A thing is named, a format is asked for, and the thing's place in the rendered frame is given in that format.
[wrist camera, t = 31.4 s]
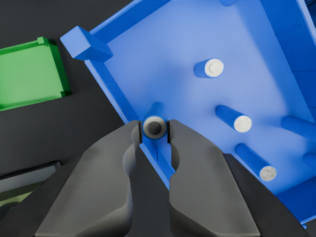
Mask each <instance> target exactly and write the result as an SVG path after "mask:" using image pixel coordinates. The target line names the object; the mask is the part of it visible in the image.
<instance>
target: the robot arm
mask: <svg viewBox="0 0 316 237"><path fill-rule="evenodd" d="M142 140H143V133H142V121H139V120H132V121H130V122H129V123H127V124H125V125H123V126H122V127H120V128H118V129H116V130H115V131H113V132H111V133H109V134H108V135H106V136H105V137H103V138H101V139H100V140H98V141H97V142H96V143H94V144H93V145H92V146H91V147H89V148H88V149H87V150H86V151H85V152H84V153H83V154H82V155H74V156H73V157H72V158H71V159H69V160H68V161H67V162H66V163H65V164H64V165H63V166H61V167H60V168H59V169H58V170H57V171H56V172H54V173H53V174H52V175H51V176H50V177H49V178H47V179H46V180H45V181H44V182H43V183H42V184H41V185H40V186H39V187H37V188H36V189H35V190H34V191H33V192H32V193H30V194H29V195H28V196H27V197H26V198H25V199H24V200H22V201H21V202H10V203H6V204H4V205H2V206H0V237H124V236H125V235H127V234H128V232H129V231H130V229H131V224H132V216H133V200H132V192H131V185H130V179H129V175H130V173H131V171H132V170H133V169H134V168H135V167H136V158H135V150H136V149H137V147H138V146H139V145H140V144H142ZM167 143H169V144H170V145H171V166H172V167H173V169H174V170H175V173H174V174H173V175H172V176H171V177H170V180H169V228H170V231H171V233H172V234H173V235H174V236H175V237H311V236H310V235H309V234H308V232H307V231H306V230H305V229H304V227H303V226H302V225H301V223H300V222H299V221H298V220H297V218H296V217H295V216H294V215H293V214H292V212H291V211H290V210H289V209H288V208H287V207H286V206H285V205H284V204H283V203H282V202H281V201H280V200H279V199H278V198H277V197H276V196H275V195H274V194H273V193H272V192H271V191H270V190H269V189H268V188H267V187H266V186H265V185H264V184H263V183H262V182H260V181H259V180H258V179H257V178H256V177H255V176H254V175H253V174H252V173H251V172H250V171H249V170H248V169H247V168H246V167H245V166H243V165H242V164H241V163H240V162H239V161H238V160H237V159H236V158H235V157H234V156H233V155H232V154H231V153H224V152H223V151H222V150H221V149H220V148H219V147H218V146H216V145H215V144H214V143H213V142H212V141H210V140H209V139H207V138H206V137H204V136H203V135H202V134H200V133H198V132H197V131H195V130H193V129H191V128H190V127H188V126H186V125H185V124H183V123H181V122H179V121H178V120H175V119H172V120H168V121H167Z"/></svg>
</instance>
